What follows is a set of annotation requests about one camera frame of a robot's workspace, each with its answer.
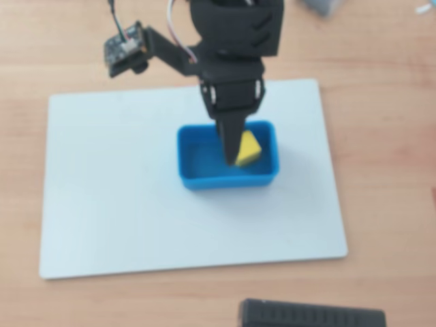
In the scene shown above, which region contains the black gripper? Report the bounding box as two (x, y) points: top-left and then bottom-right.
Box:
(196, 53), (267, 168)

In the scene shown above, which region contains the yellow cube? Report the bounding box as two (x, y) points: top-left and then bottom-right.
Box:
(234, 129), (263, 168)

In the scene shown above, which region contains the blue rectangular bin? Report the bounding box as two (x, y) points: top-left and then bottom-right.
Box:
(176, 119), (281, 191)

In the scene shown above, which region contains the white rectangular board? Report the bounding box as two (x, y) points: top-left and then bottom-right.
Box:
(38, 78), (349, 281)

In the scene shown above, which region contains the black ribbed box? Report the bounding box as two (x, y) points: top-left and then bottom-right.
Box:
(238, 298), (387, 327)

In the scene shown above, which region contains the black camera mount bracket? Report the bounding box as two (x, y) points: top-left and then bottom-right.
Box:
(144, 26), (205, 78)

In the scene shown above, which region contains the white servo cable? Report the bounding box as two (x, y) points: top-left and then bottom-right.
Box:
(166, 0), (199, 64)

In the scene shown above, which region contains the black camera circuit board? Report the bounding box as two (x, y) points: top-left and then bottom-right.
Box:
(103, 20), (150, 79)

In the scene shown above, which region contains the multicoloured camera cable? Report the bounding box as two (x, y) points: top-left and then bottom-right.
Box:
(108, 0), (129, 44)

